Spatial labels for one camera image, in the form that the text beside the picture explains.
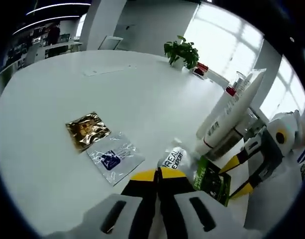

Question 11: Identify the clear silver sachet packet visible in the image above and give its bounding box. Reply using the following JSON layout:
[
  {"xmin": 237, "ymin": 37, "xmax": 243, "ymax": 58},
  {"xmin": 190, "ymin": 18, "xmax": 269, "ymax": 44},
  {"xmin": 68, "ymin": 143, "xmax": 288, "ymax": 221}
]
[{"xmin": 86, "ymin": 131, "xmax": 146, "ymax": 187}]

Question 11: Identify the gold foil skincare sachet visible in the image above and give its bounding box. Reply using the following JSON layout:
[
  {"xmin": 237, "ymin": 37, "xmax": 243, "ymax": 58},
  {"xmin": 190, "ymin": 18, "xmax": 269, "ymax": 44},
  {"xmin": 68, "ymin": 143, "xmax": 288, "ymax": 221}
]
[{"xmin": 65, "ymin": 111, "xmax": 112, "ymax": 154}]

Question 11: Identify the white skincare bottle red collar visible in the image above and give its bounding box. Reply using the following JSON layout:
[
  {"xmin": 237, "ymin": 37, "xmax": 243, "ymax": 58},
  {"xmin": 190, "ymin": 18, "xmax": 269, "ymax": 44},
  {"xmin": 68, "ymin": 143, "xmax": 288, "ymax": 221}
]
[{"xmin": 196, "ymin": 71, "xmax": 245, "ymax": 140}]

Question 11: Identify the white table cable hatch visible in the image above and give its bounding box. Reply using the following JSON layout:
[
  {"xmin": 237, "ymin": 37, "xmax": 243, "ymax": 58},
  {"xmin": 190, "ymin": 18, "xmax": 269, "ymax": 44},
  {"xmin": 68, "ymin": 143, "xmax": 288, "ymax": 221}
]
[{"xmin": 83, "ymin": 65, "xmax": 138, "ymax": 77}]

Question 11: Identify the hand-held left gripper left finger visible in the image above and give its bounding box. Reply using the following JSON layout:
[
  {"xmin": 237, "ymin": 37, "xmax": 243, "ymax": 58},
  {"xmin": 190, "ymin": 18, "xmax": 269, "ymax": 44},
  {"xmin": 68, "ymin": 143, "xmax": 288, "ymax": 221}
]
[{"xmin": 46, "ymin": 167, "xmax": 159, "ymax": 239}]

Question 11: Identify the white skincare tube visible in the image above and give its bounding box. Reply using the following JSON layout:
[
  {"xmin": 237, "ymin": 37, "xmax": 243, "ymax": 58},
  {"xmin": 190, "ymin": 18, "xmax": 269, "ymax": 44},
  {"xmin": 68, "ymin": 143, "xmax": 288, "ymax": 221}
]
[{"xmin": 203, "ymin": 68, "xmax": 267, "ymax": 151}]

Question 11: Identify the large silver green skincare sachet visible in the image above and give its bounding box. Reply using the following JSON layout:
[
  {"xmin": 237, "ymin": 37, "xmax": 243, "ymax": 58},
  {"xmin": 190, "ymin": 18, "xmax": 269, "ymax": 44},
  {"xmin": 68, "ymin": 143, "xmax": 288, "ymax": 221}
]
[{"xmin": 157, "ymin": 146, "xmax": 232, "ymax": 208}]

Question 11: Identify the white office chair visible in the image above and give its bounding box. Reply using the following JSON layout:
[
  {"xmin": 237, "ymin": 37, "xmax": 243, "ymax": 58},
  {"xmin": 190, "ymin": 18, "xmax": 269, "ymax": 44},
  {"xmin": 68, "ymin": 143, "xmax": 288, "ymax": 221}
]
[{"xmin": 97, "ymin": 35, "xmax": 123, "ymax": 51}]

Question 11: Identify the potted green plant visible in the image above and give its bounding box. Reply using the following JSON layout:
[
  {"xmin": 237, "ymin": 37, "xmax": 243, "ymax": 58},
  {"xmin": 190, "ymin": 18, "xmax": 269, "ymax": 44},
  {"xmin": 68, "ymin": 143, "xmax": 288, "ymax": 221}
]
[{"xmin": 163, "ymin": 35, "xmax": 200, "ymax": 70}]

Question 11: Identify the red box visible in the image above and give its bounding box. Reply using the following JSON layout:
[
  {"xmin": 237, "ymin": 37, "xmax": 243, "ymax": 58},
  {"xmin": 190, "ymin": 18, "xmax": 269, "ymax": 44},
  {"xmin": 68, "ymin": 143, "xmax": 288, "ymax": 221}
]
[{"xmin": 193, "ymin": 62, "xmax": 209, "ymax": 78}]

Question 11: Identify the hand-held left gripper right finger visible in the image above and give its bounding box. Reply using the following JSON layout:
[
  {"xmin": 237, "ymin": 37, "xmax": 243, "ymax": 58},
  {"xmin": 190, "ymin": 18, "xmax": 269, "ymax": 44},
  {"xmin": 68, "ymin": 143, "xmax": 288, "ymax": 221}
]
[{"xmin": 158, "ymin": 167, "xmax": 264, "ymax": 239}]

